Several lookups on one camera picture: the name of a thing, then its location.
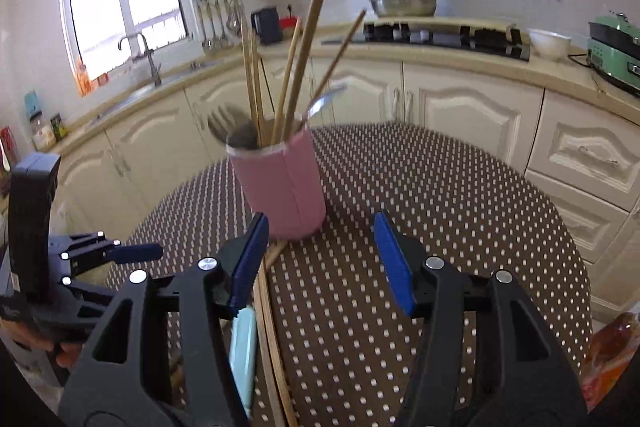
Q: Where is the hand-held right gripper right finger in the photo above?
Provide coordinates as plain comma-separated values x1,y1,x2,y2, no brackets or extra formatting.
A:
374,211,588,427

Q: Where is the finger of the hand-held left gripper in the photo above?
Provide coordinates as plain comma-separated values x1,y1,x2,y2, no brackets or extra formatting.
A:
61,257,161,291
50,232,165,259

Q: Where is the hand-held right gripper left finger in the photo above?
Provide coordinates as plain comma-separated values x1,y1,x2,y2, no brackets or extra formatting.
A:
57,212,270,427

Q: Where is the pink utensil holder cup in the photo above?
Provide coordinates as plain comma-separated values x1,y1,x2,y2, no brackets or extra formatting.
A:
226,127,327,240

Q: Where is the light blue sheathed knife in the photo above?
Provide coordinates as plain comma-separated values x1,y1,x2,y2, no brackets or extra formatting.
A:
229,306,258,410

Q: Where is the black-handled metal fork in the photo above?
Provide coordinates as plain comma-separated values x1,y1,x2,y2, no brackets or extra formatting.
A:
206,103,257,148

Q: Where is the silver metal spoon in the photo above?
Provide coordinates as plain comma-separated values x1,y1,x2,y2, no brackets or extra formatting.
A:
306,83,348,122

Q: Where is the pile of wooden chopsticks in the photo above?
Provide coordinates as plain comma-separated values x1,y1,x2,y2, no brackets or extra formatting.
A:
240,0,368,427

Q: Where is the person's left hand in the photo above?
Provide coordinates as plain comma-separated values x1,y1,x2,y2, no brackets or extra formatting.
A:
7,319,88,370

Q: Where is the brown polka dot tablecloth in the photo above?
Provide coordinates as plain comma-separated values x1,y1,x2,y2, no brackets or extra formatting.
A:
102,122,593,427

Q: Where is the orange dish soap bottle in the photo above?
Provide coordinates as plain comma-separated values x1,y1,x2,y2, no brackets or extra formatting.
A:
74,57,93,96

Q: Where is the stainless steel sink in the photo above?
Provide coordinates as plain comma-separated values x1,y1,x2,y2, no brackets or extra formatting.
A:
100,62,221,112

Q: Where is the metal sink faucet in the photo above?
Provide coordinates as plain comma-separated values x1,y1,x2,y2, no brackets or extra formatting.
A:
118,33,163,88

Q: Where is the hanging metal ladle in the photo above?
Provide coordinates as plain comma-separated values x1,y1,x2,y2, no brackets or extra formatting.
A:
200,4,213,52

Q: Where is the black gas stove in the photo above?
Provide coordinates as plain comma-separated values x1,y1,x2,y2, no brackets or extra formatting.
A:
320,19,532,62

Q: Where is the hanging metal spatula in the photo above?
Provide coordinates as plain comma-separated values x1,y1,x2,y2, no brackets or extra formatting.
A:
212,2,224,49

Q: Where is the orange plastic bag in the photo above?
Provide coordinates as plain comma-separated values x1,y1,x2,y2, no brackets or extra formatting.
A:
580,312,640,413

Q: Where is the black electric kettle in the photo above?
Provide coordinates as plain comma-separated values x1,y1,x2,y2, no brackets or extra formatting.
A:
251,7,284,46

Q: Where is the beige kitchen countertop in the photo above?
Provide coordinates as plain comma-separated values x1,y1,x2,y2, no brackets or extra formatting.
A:
27,19,640,148

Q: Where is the red container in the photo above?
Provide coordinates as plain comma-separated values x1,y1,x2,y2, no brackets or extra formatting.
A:
279,14,301,40

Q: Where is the white bowl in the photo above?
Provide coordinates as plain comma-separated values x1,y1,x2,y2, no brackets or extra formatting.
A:
527,28,572,62

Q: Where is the green electric cooker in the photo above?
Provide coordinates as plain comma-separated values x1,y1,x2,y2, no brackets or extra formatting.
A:
586,13,640,96

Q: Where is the black power cable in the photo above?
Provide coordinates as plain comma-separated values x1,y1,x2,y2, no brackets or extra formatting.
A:
567,52,601,74

